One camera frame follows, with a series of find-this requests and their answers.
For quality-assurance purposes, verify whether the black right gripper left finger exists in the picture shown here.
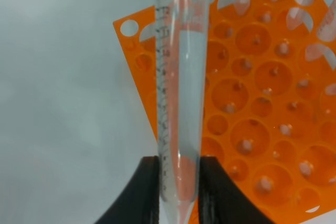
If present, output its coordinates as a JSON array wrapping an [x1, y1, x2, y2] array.
[[96, 156, 160, 224]]

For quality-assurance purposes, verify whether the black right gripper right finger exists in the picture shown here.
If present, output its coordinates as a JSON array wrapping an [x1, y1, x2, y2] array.
[[198, 156, 273, 224]]

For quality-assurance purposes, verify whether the clear test tube teal cap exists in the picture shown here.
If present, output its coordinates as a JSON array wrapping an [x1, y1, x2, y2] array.
[[155, 0, 209, 223]]

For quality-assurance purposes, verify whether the orange test tube rack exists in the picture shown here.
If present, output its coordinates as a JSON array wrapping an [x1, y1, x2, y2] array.
[[112, 0, 336, 224]]

